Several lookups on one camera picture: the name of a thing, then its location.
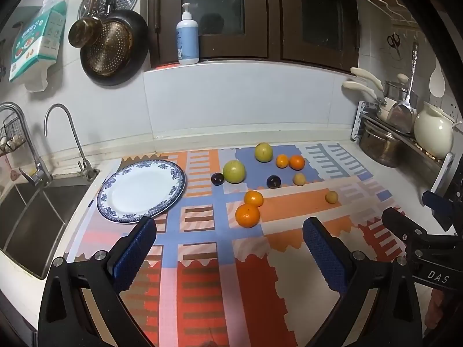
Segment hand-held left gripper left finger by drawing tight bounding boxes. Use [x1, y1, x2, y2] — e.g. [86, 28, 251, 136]
[38, 216, 158, 347]

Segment white wire hanger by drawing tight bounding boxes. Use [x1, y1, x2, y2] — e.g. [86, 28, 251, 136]
[362, 0, 420, 26]

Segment cream-handled pan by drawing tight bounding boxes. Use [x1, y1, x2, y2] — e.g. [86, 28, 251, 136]
[342, 80, 398, 121]

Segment white rice paddle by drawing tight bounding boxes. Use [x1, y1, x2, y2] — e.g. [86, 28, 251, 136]
[429, 60, 449, 98]

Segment white wall outlet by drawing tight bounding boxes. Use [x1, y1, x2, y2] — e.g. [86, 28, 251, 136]
[432, 96, 461, 123]

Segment cream ceramic jug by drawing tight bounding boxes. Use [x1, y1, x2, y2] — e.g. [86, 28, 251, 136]
[413, 102, 455, 160]

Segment stainless steel pot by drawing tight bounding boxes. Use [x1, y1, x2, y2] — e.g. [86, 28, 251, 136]
[358, 119, 406, 169]

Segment large green apple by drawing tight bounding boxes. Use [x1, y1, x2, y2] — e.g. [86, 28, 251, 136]
[222, 160, 247, 184]

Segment person's right hand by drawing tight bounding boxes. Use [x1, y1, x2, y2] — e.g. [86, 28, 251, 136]
[425, 291, 448, 329]

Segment blue pump soap bottle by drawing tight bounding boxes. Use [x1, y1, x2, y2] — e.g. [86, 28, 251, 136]
[176, 3, 200, 66]

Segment teal bag dispenser box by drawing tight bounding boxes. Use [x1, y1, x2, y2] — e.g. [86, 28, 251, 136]
[9, 0, 67, 93]

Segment thin gooseneck faucet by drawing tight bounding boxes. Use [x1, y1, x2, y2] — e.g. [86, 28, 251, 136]
[44, 104, 100, 181]

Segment large steel kitchen faucet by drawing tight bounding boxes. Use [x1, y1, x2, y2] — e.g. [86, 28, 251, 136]
[0, 103, 53, 187]

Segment lidded steel pot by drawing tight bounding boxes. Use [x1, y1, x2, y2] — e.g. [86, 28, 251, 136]
[383, 73, 420, 105]

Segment dark brown window frame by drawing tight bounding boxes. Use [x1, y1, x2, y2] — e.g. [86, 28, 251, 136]
[278, 0, 360, 73]
[148, 0, 279, 69]

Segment colourful patterned mat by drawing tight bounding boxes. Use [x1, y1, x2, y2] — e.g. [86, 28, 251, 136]
[67, 143, 449, 347]

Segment black frying pan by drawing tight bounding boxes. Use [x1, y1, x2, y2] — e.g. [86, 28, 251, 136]
[80, 0, 150, 87]

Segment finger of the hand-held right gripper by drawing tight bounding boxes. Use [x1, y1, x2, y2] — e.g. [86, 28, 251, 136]
[422, 152, 463, 232]
[381, 208, 438, 257]

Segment metal dish rack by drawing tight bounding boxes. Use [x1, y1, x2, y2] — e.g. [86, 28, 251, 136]
[350, 100, 456, 185]

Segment gold perforated colander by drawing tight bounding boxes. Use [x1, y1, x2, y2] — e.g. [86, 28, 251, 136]
[90, 22, 133, 76]

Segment black wire basket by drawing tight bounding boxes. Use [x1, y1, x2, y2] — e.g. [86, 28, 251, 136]
[0, 116, 22, 156]

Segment stainless steel sink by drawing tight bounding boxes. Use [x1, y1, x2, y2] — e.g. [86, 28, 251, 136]
[0, 181, 95, 280]

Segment metal spatula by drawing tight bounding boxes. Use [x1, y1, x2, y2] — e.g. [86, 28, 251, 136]
[388, 41, 420, 134]

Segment blue-rimmed white plate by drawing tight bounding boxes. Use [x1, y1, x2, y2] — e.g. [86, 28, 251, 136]
[96, 160, 186, 224]

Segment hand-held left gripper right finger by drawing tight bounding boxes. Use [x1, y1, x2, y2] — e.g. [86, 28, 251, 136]
[302, 217, 424, 347]

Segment black kitchen scissors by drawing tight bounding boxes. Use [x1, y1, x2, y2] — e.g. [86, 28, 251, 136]
[387, 33, 402, 58]

